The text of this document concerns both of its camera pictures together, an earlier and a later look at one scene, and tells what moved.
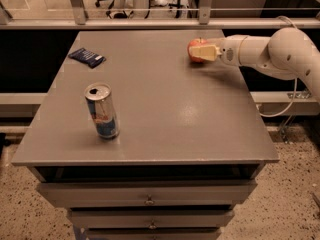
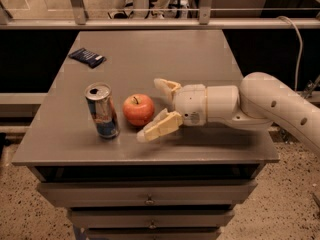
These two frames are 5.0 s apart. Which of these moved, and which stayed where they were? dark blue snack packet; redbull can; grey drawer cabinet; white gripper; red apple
Moved: red apple; white gripper
Stayed: dark blue snack packet; redbull can; grey drawer cabinet
